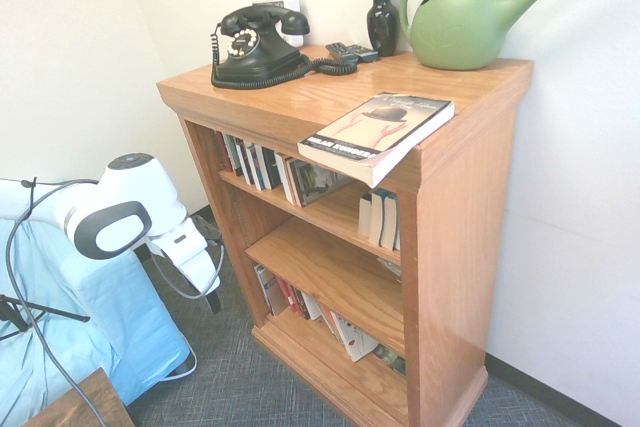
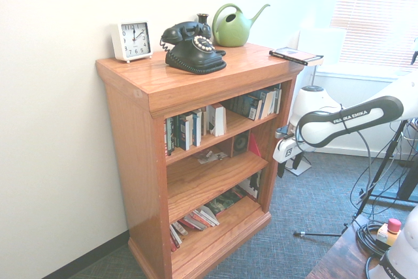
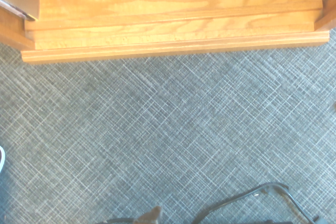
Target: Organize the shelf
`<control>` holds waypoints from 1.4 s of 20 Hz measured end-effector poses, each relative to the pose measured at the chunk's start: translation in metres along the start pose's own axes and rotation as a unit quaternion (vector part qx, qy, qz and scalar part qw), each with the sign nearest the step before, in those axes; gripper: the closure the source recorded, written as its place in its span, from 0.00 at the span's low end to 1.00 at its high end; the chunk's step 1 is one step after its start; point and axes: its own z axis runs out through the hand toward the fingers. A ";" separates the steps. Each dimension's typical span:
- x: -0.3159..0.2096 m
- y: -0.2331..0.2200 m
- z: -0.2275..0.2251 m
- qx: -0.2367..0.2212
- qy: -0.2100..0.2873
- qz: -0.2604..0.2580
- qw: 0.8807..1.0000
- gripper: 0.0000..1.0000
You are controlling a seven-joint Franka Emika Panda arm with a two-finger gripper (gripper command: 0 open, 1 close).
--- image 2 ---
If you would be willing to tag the dark green spine book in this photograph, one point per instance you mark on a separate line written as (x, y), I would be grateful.
(175, 132)

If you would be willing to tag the black glossy vase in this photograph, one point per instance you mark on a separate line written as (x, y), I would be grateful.
(202, 19)

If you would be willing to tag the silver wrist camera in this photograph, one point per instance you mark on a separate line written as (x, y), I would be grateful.
(282, 132)

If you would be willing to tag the dark green cover book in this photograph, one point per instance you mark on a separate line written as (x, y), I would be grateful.
(225, 202)

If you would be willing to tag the red orange spine book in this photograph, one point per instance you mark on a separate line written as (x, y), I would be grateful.
(194, 221)

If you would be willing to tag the red black spine book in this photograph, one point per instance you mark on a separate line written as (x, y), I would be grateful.
(168, 138)

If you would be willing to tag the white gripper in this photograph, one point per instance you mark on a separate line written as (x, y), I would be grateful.
(289, 151)

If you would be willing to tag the small brown speaker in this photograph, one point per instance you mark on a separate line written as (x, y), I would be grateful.
(241, 143)

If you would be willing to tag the tan page edge book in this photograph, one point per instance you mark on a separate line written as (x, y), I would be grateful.
(266, 104)

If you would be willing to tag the blue white spine book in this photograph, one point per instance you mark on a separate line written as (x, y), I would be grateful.
(184, 135)

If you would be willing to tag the loose white papers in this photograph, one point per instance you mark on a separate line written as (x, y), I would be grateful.
(209, 157)

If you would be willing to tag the black white cover book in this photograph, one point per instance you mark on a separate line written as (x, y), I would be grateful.
(253, 186)

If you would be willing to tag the tan paperback book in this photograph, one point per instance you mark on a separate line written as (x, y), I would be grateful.
(204, 120)

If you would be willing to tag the white window blinds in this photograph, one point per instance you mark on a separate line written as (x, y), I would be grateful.
(375, 14)

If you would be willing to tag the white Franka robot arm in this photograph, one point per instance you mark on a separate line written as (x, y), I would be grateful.
(375, 112)

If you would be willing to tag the green plastic watering can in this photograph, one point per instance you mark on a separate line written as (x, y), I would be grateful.
(232, 34)

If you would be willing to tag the black tripod stand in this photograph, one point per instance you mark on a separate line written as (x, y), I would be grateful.
(380, 169)

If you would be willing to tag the black vintage rotary telephone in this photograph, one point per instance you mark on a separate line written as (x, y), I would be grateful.
(192, 57)

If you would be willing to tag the red folder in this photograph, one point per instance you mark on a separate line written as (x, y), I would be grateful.
(254, 148)

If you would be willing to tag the yellow red emergency stop button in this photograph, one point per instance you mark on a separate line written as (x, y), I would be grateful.
(393, 225)

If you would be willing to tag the black Kundera paperback book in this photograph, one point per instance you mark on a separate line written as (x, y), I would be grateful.
(294, 54)

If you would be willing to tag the oak wooden bookshelf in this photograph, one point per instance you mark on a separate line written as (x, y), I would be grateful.
(202, 76)

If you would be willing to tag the white square alarm clock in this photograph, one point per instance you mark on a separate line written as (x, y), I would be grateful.
(134, 39)

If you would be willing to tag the dark wooden table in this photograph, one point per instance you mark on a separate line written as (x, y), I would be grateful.
(339, 259)

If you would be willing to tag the dark blue cover book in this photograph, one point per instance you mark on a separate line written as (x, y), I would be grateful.
(245, 104)

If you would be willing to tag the thick white paperback book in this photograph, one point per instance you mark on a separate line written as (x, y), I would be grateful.
(219, 122)

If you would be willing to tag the white red spine book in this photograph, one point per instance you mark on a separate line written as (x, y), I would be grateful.
(176, 236)

